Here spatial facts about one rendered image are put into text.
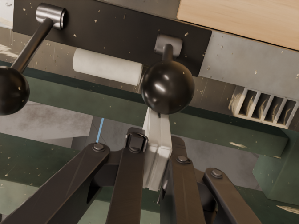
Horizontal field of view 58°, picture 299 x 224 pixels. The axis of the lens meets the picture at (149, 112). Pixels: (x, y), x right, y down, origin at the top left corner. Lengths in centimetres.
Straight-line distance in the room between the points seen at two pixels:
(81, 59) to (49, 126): 338
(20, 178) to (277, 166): 39
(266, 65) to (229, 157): 170
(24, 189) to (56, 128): 335
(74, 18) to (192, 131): 25
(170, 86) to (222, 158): 188
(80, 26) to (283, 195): 41
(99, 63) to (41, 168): 18
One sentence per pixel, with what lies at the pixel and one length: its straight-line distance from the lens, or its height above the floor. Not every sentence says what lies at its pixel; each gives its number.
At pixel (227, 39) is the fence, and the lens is 31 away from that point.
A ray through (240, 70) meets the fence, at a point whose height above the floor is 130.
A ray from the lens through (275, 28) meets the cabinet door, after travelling 34.
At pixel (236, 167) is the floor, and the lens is 198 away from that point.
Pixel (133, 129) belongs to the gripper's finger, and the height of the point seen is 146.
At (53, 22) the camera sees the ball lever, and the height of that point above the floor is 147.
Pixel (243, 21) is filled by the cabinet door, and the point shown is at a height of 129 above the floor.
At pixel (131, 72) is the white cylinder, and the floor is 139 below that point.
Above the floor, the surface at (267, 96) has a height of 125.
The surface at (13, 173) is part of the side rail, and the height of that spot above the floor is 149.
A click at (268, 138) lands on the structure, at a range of 47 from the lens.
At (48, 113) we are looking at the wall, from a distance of 358.
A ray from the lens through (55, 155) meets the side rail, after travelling 45.
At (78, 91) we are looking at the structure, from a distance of 42.
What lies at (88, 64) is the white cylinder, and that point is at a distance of 32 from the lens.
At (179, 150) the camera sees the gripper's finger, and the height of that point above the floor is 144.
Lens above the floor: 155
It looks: 36 degrees down
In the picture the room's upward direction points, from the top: 92 degrees counter-clockwise
